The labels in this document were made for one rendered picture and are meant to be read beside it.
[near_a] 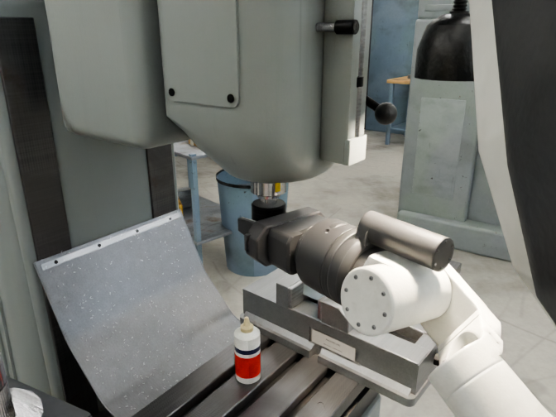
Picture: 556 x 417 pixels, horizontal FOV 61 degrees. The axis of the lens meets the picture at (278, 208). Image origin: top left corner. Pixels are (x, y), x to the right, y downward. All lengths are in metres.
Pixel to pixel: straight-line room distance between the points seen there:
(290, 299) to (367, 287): 0.38
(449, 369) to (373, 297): 0.09
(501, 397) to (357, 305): 0.14
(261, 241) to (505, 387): 0.30
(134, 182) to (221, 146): 0.42
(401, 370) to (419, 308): 0.30
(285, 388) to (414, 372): 0.19
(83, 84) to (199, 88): 0.20
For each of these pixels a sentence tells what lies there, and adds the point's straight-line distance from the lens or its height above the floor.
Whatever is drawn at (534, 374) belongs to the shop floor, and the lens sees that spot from 2.61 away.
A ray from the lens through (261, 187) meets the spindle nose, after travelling 0.61.
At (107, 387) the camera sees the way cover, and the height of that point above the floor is 0.93.
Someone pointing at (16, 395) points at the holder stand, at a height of 1.17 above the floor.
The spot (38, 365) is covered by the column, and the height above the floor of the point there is 0.92.
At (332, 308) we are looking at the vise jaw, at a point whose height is 1.07.
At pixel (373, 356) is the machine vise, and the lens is 0.78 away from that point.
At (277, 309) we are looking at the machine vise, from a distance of 0.86.
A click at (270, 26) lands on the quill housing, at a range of 0.50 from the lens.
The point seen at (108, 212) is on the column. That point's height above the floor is 1.17.
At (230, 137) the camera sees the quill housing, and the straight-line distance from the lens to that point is 0.53.
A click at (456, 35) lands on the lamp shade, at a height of 1.48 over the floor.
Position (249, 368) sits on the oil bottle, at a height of 1.00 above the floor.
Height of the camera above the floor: 1.48
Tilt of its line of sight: 20 degrees down
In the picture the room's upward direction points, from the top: straight up
